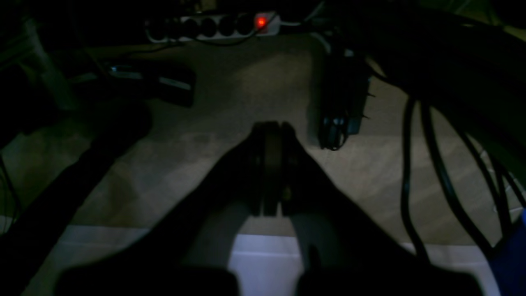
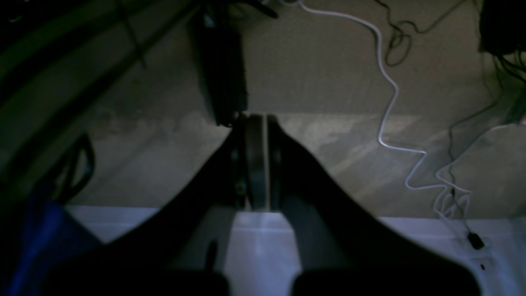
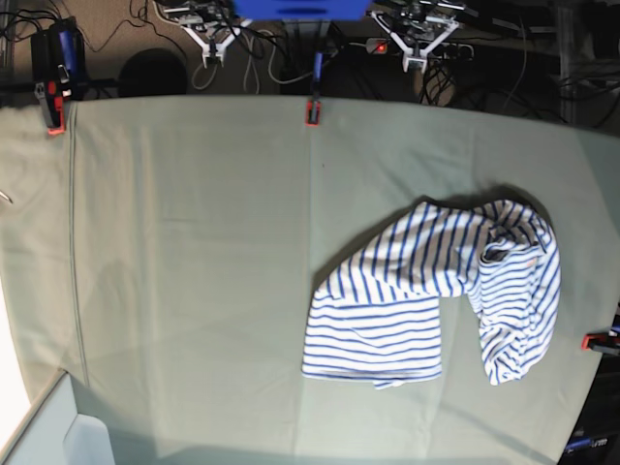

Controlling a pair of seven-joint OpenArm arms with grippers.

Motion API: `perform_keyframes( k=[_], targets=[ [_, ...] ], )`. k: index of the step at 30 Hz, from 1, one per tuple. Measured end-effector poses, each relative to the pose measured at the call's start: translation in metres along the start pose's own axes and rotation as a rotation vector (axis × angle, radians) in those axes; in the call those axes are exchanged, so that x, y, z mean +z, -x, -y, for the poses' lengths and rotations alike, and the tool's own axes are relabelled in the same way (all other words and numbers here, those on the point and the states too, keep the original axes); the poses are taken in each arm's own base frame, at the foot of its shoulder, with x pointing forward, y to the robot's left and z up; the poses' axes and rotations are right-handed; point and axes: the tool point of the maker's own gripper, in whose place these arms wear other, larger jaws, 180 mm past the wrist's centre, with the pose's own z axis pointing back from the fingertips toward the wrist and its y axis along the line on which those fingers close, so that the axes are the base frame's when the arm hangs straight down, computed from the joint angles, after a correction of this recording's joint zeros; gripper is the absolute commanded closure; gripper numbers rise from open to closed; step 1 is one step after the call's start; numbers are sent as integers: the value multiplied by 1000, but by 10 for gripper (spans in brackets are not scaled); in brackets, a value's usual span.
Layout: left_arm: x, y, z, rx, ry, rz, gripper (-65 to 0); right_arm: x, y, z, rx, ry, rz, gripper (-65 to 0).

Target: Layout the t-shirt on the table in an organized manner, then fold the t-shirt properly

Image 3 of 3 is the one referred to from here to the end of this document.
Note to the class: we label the blue box top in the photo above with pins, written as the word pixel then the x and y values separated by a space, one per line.
pixel 302 9

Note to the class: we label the red clamp top left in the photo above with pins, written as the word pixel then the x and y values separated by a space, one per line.
pixel 52 96

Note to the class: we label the red clamp right edge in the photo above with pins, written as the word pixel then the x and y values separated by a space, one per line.
pixel 605 343

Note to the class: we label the blue white striped t-shirt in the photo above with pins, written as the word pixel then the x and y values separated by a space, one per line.
pixel 376 317

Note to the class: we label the green table cloth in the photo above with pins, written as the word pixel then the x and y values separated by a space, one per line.
pixel 163 251

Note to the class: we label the white bin bottom left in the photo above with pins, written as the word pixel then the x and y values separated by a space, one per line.
pixel 54 432

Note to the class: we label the black round stool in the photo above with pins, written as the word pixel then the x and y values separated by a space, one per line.
pixel 152 72

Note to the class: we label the red clamp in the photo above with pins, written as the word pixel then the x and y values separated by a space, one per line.
pixel 313 113
pixel 52 96

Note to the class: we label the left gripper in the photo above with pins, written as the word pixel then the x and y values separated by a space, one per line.
pixel 416 27

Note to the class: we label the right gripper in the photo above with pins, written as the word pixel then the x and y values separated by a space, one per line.
pixel 212 25

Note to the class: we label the red clamp top centre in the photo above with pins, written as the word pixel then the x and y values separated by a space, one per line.
pixel 313 113

